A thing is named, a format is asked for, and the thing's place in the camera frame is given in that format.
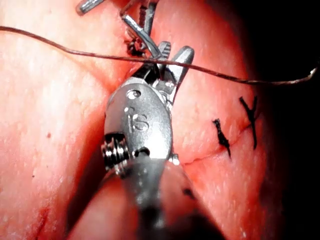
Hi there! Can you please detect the right arm needle driver jaw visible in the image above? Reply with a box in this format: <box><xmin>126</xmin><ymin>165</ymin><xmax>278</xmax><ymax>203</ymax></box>
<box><xmin>159</xmin><ymin>45</ymin><xmax>195</xmax><ymax>101</ymax></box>
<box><xmin>131</xmin><ymin>41</ymin><xmax>172</xmax><ymax>85</ymax></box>

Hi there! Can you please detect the right arm needle driver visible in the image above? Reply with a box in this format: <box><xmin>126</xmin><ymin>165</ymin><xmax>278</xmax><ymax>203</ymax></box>
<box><xmin>100</xmin><ymin>81</ymin><xmax>180</xmax><ymax>179</ymax></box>

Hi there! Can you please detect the left arm needle driver jaw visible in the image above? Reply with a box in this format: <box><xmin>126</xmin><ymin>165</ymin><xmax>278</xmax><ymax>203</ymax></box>
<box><xmin>138</xmin><ymin>0</ymin><xmax>159</xmax><ymax>35</ymax></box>
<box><xmin>75</xmin><ymin>0</ymin><xmax>106</xmax><ymax>16</ymax></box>

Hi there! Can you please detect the curved steel needle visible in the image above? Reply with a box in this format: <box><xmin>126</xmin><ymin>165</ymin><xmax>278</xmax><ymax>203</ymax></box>
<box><xmin>121</xmin><ymin>14</ymin><xmax>162</xmax><ymax>60</ymax></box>

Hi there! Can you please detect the black thread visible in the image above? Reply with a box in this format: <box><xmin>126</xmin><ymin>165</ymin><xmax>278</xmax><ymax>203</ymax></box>
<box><xmin>0</xmin><ymin>25</ymin><xmax>320</xmax><ymax>86</ymax></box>

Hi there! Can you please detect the black stitching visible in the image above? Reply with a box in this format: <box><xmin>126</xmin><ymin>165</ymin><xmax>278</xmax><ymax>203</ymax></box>
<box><xmin>126</xmin><ymin>39</ymin><xmax>148</xmax><ymax>59</ymax></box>
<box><xmin>212</xmin><ymin>96</ymin><xmax>259</xmax><ymax>158</ymax></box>

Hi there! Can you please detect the tissue pad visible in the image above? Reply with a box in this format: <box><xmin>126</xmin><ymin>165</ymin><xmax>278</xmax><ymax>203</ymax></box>
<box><xmin>0</xmin><ymin>0</ymin><xmax>288</xmax><ymax>240</ymax></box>

